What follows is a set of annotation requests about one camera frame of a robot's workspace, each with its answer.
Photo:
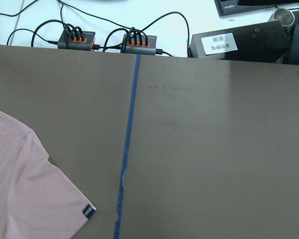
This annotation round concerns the pink Snoopy t-shirt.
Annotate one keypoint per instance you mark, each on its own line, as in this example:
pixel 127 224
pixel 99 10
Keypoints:
pixel 37 201

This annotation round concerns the grey orange usb hub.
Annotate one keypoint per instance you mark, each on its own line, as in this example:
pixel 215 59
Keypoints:
pixel 74 38
pixel 136 42

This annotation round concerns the black monitor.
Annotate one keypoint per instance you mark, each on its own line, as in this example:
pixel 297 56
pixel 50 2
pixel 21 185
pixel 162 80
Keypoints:
pixel 231 7

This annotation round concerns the black box with white label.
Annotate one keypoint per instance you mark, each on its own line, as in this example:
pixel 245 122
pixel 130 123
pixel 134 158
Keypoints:
pixel 262 42

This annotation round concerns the silver metal cup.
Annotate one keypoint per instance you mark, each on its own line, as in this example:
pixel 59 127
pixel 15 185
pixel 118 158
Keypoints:
pixel 285 16

